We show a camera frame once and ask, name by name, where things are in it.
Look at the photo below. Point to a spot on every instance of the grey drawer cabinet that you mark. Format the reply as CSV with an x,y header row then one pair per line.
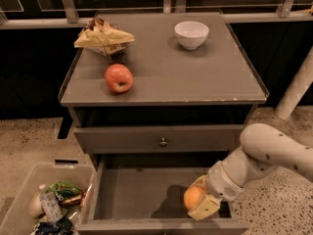
x,y
214,84

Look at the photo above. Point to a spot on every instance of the metal railing frame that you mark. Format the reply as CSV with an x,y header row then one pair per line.
x,y
15,14

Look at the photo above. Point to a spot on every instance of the red apple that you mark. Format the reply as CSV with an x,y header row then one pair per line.
x,y
118,78

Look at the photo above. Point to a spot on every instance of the dark blue snack packet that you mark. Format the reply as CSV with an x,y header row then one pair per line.
x,y
62,227

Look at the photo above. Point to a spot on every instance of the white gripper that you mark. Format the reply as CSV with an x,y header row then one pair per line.
x,y
220,180

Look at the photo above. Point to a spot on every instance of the white bowl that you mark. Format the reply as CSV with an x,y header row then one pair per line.
x,y
191,35

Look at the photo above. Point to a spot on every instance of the white diagonal post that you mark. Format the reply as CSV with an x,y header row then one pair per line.
x,y
298,87

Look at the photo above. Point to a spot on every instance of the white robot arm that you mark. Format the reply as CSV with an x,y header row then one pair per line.
x,y
262,149

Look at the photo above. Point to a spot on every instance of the round metal drawer knob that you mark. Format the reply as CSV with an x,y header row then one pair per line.
x,y
163,142

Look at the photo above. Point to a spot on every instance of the clear plastic bin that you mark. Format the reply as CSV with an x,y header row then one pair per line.
x,y
18,221

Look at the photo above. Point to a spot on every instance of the open grey middle drawer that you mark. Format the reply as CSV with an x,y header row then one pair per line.
x,y
142,194

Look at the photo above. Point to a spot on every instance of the brown can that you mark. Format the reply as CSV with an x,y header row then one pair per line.
x,y
71,201

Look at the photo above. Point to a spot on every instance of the green snack packet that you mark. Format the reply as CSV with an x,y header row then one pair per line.
x,y
64,190

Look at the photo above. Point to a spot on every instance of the plastic water bottle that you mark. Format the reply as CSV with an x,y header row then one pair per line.
x,y
50,204

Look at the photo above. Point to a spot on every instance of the yellow chip bag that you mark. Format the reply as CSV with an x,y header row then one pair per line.
x,y
103,38

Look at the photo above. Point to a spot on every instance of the white round object in bin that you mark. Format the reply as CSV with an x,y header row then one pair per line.
x,y
35,208

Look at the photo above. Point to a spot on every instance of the closed grey upper drawer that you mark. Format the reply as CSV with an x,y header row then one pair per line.
x,y
145,139

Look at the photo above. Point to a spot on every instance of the orange fruit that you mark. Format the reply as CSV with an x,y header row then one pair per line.
x,y
191,196

